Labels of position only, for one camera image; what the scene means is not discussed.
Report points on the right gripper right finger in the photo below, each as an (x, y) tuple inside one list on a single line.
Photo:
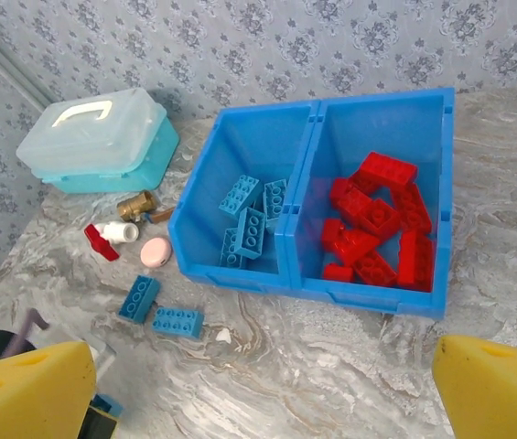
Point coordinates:
[(496, 393)]

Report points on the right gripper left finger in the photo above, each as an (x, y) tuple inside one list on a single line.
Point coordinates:
[(24, 398)]

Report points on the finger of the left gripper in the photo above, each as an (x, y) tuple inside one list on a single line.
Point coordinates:
[(100, 427)]

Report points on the blue lego brick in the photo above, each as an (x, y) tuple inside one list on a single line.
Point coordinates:
[(275, 201), (230, 249), (108, 404), (251, 231), (178, 322), (240, 194), (138, 299)]

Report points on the long red lego brick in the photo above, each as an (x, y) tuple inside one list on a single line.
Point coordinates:
[(388, 169), (416, 260), (412, 208)]

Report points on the small red lego brick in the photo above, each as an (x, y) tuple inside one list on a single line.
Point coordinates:
[(374, 270), (358, 244), (352, 203), (338, 187), (338, 273), (379, 216), (331, 233)]

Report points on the pink round disc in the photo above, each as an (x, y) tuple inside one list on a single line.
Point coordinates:
[(156, 251)]

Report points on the brass ball valve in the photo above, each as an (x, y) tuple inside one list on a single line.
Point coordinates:
[(136, 204)]

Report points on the translucent teal storage box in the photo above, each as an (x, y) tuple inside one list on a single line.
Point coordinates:
[(98, 142)]

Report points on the blue plastic bin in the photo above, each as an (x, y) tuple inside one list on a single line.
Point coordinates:
[(377, 123), (249, 137)]

